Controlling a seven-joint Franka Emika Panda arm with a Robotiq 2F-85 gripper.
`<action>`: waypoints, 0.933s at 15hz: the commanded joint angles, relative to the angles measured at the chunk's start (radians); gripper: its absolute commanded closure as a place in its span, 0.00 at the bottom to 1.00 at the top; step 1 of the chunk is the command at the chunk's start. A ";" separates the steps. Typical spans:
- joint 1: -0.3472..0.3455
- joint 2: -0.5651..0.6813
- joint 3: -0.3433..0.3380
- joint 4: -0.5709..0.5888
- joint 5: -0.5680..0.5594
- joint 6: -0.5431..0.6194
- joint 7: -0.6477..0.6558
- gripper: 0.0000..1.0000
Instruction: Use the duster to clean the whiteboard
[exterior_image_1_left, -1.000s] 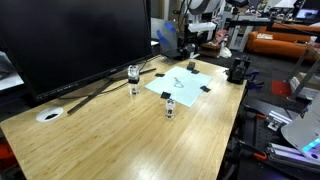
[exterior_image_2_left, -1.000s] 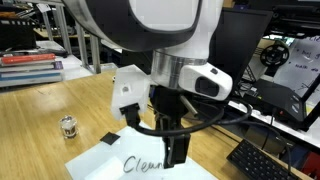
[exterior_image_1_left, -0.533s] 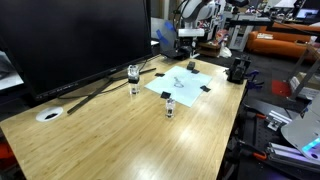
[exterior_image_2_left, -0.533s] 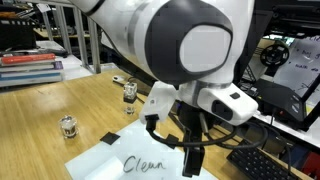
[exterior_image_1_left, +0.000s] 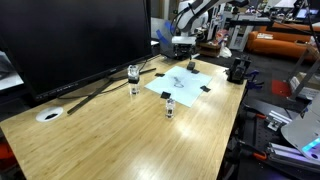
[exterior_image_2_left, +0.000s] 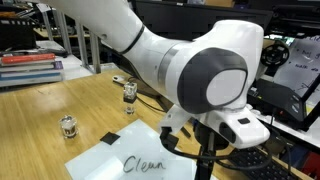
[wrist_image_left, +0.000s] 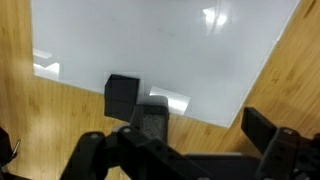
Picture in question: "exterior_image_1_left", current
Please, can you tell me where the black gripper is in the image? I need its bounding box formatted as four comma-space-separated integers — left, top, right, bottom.
172, 43, 197, 61

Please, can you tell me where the white whiteboard sheet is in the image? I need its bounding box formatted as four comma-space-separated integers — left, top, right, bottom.
144, 65, 214, 109

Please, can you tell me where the clear panel with blue tape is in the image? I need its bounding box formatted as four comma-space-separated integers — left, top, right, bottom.
155, 19, 198, 62

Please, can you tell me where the white plastic bag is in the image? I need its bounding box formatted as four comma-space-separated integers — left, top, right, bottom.
219, 44, 233, 59

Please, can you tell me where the small clear glass shaker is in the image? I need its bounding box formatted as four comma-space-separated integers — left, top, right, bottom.
165, 98, 177, 120

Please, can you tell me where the tall clear shaker black band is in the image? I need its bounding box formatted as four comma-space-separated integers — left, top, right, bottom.
127, 64, 141, 96

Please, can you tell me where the white shelf unit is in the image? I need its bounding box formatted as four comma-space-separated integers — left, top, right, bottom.
229, 24, 253, 52

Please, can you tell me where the black cross beam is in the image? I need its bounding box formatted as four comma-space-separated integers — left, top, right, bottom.
229, 18, 320, 36

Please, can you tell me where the blue clamp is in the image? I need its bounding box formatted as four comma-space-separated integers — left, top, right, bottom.
245, 69, 265, 91

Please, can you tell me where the orange sofa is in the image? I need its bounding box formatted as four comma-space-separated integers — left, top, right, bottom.
246, 23, 320, 61

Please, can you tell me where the red mat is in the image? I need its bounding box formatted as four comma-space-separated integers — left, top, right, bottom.
271, 79, 293, 98

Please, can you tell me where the black monitor stand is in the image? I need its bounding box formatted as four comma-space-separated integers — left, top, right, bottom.
66, 61, 158, 115

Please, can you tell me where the large black monitor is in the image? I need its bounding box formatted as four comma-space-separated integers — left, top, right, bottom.
0, 0, 155, 104

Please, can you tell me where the lit laptop screen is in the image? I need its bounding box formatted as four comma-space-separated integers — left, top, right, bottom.
294, 8, 311, 20

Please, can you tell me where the black clamped camera mount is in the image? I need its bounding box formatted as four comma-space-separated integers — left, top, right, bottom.
226, 57, 252, 85

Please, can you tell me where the small metal bracket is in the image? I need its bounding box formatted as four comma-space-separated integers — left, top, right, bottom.
267, 117, 283, 132

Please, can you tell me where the aluminium extrusion rail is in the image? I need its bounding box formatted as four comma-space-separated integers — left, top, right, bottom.
266, 142, 320, 169

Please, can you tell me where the white cable grommet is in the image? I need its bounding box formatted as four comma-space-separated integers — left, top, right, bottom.
35, 106, 64, 123

